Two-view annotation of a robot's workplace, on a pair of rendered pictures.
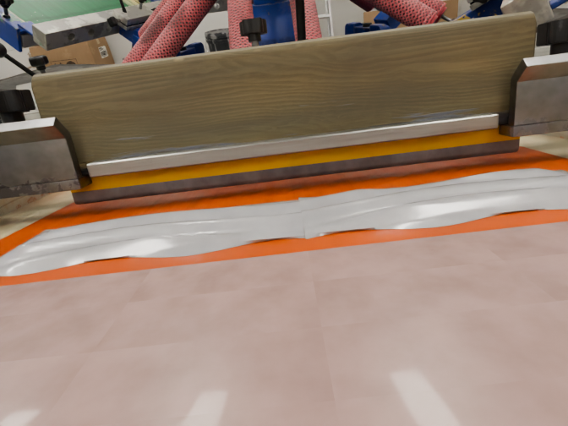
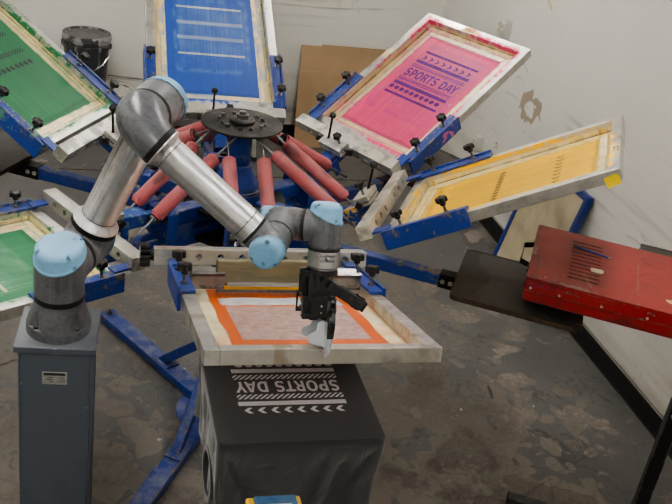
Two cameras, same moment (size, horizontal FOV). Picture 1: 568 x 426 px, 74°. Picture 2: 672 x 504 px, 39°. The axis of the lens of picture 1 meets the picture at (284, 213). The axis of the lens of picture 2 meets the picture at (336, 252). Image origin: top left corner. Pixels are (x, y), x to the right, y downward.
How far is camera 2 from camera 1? 2.51 m
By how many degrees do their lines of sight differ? 18
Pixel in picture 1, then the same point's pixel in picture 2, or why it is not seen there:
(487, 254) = not seen: hidden behind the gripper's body
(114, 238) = (244, 301)
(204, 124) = (256, 277)
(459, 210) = not seen: hidden behind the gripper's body
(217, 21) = (81, 13)
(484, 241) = not seen: hidden behind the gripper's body
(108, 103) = (235, 269)
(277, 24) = (242, 181)
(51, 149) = (220, 278)
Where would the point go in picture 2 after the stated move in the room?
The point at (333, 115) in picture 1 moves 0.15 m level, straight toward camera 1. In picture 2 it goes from (288, 278) to (290, 304)
